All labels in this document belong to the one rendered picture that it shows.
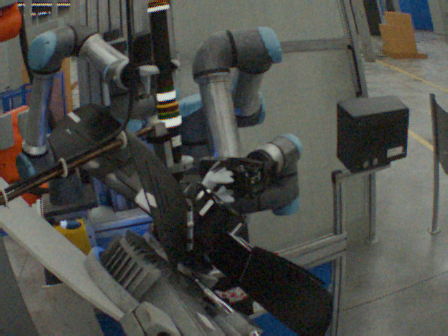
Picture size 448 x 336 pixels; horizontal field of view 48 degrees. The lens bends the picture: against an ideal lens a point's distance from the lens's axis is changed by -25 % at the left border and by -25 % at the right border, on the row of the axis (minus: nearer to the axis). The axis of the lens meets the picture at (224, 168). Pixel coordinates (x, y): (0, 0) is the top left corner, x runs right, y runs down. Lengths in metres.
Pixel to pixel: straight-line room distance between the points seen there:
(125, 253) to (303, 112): 2.31
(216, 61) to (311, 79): 1.77
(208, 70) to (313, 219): 2.03
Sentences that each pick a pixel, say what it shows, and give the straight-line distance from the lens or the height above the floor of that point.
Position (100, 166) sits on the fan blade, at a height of 1.33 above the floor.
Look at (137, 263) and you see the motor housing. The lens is 1.11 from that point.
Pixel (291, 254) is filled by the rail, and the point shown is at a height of 0.85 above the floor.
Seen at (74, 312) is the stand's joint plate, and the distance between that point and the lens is 1.13.
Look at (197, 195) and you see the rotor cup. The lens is 1.14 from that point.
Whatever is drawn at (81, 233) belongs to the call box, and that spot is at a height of 1.06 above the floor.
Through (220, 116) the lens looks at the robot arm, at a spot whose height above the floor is 1.28.
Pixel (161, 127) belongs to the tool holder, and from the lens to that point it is 1.19.
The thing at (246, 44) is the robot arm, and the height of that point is 1.46.
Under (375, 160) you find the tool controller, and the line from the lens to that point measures 1.81.
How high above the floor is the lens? 1.62
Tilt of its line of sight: 17 degrees down
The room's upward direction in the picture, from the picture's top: 8 degrees counter-clockwise
